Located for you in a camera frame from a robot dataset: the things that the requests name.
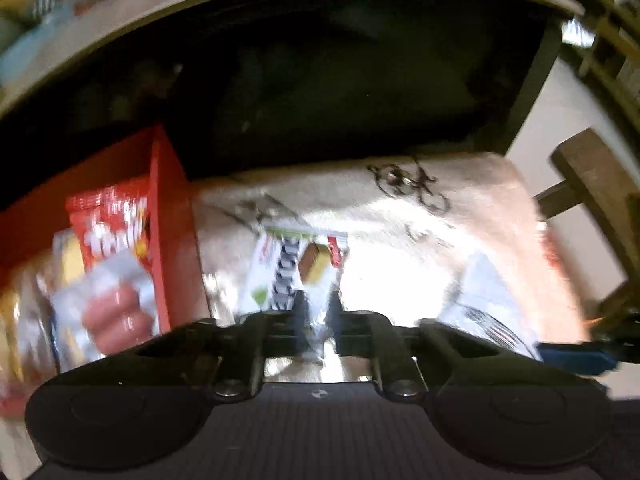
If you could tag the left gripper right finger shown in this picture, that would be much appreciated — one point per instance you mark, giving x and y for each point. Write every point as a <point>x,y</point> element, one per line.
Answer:
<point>389,349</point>

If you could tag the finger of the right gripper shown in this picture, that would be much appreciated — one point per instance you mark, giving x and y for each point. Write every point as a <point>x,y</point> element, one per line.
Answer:
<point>586,359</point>

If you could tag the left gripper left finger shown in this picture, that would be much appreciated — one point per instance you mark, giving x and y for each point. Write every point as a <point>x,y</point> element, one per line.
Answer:
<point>243,349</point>

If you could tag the Kaprice wafer packet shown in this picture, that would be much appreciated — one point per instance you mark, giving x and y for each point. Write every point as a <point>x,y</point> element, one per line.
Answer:
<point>297,270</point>

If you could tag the waffle biscuit clear packet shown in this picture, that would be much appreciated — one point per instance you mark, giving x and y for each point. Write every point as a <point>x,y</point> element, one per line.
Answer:
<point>27,354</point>

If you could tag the silver foil packet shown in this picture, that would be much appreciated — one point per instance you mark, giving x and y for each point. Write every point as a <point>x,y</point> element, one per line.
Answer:
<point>482,306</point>

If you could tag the sausage picture white packet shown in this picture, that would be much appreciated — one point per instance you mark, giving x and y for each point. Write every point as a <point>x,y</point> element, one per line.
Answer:
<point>108,310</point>

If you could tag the wooden stool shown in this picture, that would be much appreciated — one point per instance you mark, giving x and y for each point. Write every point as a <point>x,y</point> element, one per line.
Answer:
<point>593,177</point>

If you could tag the red chips packet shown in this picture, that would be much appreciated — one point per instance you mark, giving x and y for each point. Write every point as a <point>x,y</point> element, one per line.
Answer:
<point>111,220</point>

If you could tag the red cardboard tray box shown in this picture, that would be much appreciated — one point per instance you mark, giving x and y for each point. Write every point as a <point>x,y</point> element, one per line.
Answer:
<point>29,225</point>

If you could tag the yellow cake packet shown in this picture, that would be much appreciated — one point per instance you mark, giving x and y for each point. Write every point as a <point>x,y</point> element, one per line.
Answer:
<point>68,264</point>

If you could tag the dark coffee table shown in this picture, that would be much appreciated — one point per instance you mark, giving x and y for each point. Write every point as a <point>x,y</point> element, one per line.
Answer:
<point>256,83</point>

